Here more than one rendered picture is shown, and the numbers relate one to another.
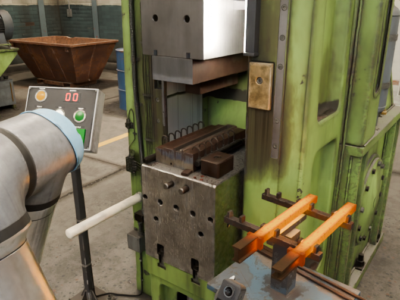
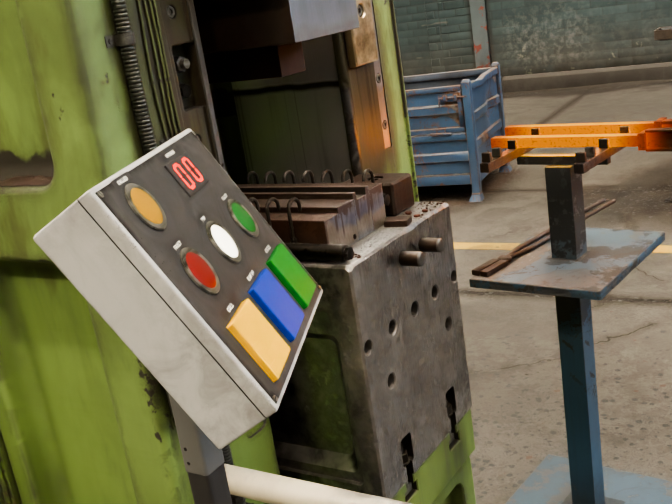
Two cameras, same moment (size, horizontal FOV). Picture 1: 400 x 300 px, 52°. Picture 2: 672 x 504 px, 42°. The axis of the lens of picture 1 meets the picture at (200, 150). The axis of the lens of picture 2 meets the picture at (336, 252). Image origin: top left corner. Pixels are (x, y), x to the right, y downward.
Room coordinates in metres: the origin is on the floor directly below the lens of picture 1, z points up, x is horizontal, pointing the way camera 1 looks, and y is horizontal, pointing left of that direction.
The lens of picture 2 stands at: (1.66, 1.59, 1.35)
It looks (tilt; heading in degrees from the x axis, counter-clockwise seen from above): 17 degrees down; 269
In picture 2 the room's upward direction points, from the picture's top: 9 degrees counter-clockwise
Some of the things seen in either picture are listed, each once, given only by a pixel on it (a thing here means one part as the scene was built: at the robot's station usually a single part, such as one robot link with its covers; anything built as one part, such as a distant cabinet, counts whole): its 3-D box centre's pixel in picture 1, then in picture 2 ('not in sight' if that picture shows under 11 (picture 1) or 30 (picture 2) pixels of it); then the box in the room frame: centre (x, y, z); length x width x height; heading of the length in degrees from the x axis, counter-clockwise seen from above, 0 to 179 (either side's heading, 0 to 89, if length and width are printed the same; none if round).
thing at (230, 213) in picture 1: (255, 203); (537, 154); (1.18, -0.18, 0.95); 0.23 x 0.06 x 0.02; 139
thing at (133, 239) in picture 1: (137, 240); not in sight; (1.89, 0.33, 0.36); 0.09 x 0.07 x 0.12; 54
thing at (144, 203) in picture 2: (41, 95); (145, 206); (1.83, 0.72, 1.16); 0.05 x 0.03 x 0.04; 54
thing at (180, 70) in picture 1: (203, 63); (226, 19); (1.76, -0.01, 1.32); 0.42 x 0.20 x 0.10; 144
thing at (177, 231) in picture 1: (213, 199); (296, 333); (1.73, -0.06, 0.69); 0.56 x 0.38 x 0.45; 144
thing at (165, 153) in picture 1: (203, 143); (261, 215); (1.76, -0.01, 0.96); 0.42 x 0.20 x 0.09; 144
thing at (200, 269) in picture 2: not in sight; (200, 270); (1.78, 0.73, 1.09); 0.05 x 0.03 x 0.04; 54
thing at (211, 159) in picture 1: (217, 164); (377, 194); (1.53, -0.07, 0.95); 0.12 x 0.08 x 0.06; 144
